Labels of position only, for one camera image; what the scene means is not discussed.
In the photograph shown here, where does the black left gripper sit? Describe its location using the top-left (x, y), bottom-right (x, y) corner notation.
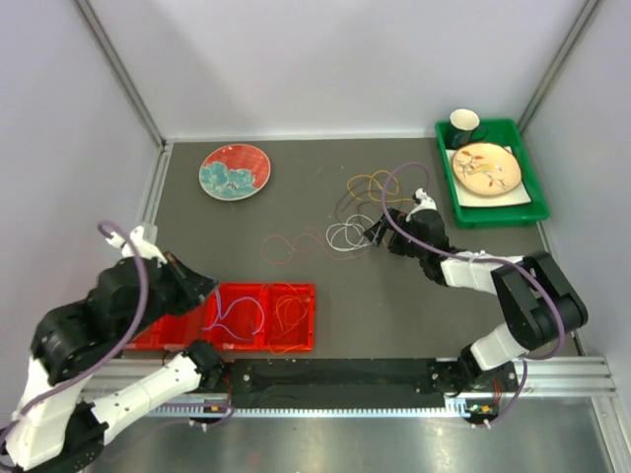
top-left (122, 249), bottom-right (221, 342)

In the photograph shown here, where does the blue cable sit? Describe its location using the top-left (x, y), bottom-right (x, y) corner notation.
top-left (202, 283), bottom-right (267, 344)

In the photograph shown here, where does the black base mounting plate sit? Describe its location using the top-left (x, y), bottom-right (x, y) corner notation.
top-left (200, 358), bottom-right (518, 410)

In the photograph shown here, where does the pink cable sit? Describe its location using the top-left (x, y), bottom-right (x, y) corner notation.
top-left (261, 225), bottom-right (376, 265)

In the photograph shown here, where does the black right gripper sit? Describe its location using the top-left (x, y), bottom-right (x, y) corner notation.
top-left (364, 207), bottom-right (428, 260)

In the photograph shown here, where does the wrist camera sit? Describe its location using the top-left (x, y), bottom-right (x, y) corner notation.
top-left (105, 226), bottom-right (168, 265)
top-left (411, 187), bottom-right (437, 214)

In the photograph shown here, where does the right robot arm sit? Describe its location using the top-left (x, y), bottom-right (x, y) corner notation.
top-left (364, 209), bottom-right (589, 390)

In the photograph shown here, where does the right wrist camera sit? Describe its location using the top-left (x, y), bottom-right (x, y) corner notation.
top-left (411, 187), bottom-right (437, 214)

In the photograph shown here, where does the green plastic bin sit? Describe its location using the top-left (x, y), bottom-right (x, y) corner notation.
top-left (435, 118), bottom-right (550, 229)

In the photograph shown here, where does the brown cable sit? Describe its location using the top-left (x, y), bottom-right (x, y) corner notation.
top-left (332, 189), bottom-right (386, 231)

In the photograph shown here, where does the dark green mug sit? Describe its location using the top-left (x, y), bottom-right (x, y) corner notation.
top-left (445, 108), bottom-right (489, 150)

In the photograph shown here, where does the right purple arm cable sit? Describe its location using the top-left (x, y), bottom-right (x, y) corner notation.
top-left (382, 162), bottom-right (566, 430)

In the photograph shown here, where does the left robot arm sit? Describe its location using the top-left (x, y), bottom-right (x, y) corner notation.
top-left (1, 253), bottom-right (225, 472)

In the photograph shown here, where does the beige bird plate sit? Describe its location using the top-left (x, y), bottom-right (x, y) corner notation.
top-left (451, 142), bottom-right (522, 197)

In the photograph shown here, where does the red floral plate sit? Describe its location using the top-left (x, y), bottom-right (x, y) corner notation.
top-left (198, 144), bottom-right (271, 202)

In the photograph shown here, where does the aluminium frame rail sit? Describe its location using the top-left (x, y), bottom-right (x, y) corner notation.
top-left (58, 357), bottom-right (631, 473)

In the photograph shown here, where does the orange cable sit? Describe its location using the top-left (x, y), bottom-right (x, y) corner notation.
top-left (265, 284), bottom-right (313, 354)

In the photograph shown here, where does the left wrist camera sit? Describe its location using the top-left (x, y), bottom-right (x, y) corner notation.
top-left (105, 226), bottom-right (168, 265)

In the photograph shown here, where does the white cable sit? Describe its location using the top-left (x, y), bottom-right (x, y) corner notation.
top-left (325, 214), bottom-right (376, 253)

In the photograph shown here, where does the red compartment tray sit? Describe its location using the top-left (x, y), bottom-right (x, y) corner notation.
top-left (126, 283), bottom-right (316, 355)

